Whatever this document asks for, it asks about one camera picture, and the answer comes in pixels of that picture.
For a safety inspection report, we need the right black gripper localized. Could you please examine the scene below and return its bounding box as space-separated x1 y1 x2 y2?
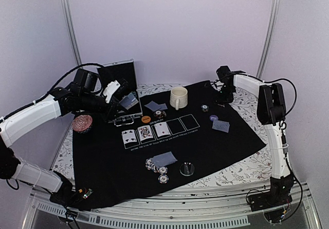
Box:
212 85 234 105

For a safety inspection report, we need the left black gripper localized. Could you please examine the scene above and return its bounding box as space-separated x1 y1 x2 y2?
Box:
80 92 129 121

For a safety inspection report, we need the blue patterned card deck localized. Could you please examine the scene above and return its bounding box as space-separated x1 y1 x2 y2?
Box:
119 92 139 110

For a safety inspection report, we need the teal chip stack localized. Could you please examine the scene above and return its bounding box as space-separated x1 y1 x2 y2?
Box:
201 104 209 112

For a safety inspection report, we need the purple small blind button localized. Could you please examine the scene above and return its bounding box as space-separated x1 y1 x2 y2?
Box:
209 115 218 121

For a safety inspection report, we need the dealt card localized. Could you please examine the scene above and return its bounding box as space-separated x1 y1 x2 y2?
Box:
159 103 168 111
152 155 165 168
212 122 229 133

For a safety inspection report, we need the orange big blind button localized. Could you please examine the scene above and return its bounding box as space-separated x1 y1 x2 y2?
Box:
141 116 151 124

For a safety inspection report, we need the queen of hearts card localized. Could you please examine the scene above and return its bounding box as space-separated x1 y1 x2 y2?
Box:
137 125 154 141

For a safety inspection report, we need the aluminium poker chip case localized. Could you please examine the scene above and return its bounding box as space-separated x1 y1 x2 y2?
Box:
97 59 142 127

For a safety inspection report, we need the red brown chip stack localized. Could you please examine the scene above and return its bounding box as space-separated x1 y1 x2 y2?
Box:
154 110 167 119

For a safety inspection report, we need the poker chip stack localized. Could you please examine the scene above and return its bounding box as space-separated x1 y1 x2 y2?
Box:
145 158 158 172

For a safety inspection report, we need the blue white chip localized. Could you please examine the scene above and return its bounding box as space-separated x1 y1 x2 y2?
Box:
157 167 168 174
158 174 169 184

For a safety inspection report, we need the clear black dealer button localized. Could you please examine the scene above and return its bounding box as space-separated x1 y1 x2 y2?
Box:
179 162 195 177

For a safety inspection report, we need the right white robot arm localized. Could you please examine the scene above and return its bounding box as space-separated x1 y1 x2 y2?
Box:
215 66 295 211

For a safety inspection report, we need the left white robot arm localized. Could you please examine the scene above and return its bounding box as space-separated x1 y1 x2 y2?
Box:
1 64 127 206

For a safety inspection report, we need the cream ceramic mug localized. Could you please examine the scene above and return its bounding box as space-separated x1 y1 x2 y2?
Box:
170 86 188 111

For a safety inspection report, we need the black poker table mat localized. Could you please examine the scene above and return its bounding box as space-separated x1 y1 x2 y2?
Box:
73 81 265 210

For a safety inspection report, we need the small green circuit board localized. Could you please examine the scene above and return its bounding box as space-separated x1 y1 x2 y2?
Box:
77 188 93 199

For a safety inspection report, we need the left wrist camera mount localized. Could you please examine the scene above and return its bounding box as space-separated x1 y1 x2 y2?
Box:
101 79 128 103

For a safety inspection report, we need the left aluminium frame post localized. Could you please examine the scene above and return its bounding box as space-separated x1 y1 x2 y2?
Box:
61 0 82 65

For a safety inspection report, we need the aluminium frame post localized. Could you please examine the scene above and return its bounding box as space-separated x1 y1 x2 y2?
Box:
61 0 82 65
256 0 280 79

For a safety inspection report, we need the front aluminium rail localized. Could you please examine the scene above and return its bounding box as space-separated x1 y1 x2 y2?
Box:
23 181 322 228

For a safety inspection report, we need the right aluminium frame post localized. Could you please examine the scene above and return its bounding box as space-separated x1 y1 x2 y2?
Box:
256 0 280 79

